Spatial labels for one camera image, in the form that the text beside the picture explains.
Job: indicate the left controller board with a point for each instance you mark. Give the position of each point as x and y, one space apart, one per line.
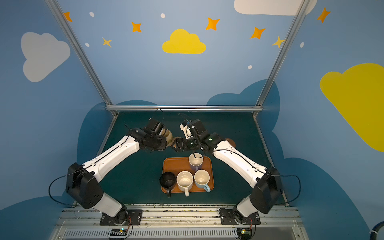
118 234

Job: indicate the black mug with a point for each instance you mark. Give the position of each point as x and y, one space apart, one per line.
168 182

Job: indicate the aluminium front rail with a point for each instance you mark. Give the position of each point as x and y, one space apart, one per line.
180 222

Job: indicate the aluminium frame right post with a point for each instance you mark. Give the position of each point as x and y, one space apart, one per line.
290 37

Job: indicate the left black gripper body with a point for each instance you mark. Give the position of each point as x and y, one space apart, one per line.
162 141

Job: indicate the aluminium frame post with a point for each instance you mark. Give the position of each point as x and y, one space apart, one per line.
64 24
290 37

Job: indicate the right controller board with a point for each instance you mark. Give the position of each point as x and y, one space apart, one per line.
243 234

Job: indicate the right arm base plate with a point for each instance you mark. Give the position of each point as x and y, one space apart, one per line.
229 217

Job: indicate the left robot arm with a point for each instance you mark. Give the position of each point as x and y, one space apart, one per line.
83 181

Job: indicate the cream yellow mug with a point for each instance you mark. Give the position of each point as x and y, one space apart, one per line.
169 138

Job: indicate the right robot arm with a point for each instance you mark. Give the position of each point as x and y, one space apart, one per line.
266 182

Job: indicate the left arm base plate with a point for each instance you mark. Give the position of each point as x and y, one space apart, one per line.
135 216

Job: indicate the white mug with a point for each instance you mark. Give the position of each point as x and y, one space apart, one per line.
185 182

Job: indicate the aluminium frame back bar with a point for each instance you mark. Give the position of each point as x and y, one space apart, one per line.
147 108

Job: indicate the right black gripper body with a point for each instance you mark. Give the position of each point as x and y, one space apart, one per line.
184 144

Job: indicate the controller board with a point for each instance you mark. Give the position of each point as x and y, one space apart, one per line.
243 234
118 234

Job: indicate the orange serving tray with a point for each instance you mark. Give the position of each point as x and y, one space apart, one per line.
179 164

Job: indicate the lavender mug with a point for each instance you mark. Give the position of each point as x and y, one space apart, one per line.
196 161

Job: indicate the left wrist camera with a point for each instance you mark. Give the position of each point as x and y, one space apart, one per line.
163 131

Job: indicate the aluminium frame left post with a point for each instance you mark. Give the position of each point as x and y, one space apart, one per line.
64 24

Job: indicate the light blue mug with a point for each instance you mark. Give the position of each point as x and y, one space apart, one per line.
202 179

